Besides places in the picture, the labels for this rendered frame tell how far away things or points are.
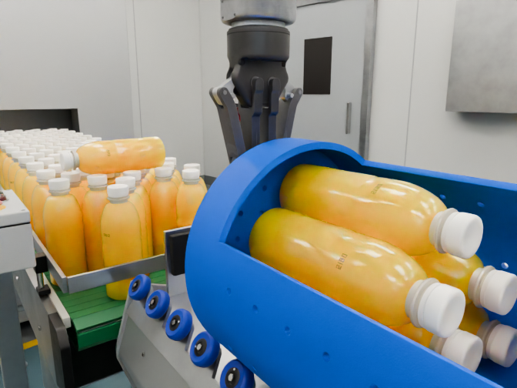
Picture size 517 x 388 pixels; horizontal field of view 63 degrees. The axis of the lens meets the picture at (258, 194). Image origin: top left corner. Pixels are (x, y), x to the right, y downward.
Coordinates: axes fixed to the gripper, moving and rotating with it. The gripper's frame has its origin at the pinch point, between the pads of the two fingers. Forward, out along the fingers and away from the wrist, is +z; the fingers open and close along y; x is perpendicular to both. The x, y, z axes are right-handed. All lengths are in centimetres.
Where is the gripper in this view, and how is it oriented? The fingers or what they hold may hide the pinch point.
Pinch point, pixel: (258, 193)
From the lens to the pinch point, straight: 54.7
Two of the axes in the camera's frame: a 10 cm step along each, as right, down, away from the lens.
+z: 0.0, 9.7, 2.4
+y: -8.0, 1.4, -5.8
